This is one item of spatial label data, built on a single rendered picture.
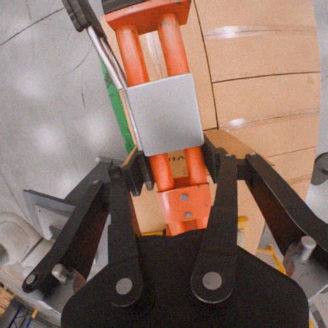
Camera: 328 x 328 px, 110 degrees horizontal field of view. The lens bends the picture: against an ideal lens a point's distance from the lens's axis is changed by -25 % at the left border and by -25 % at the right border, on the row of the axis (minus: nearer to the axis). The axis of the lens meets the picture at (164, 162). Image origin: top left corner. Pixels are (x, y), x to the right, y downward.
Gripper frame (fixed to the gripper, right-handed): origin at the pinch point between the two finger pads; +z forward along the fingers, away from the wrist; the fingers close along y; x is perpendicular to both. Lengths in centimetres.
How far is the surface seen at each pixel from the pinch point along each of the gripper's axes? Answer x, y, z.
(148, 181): -1.5, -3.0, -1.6
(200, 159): -0.2, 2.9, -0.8
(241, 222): -24.8, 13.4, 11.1
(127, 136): -17, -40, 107
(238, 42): 25, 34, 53
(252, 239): -35.9, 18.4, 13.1
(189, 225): -12.5, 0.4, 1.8
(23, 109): 35, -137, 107
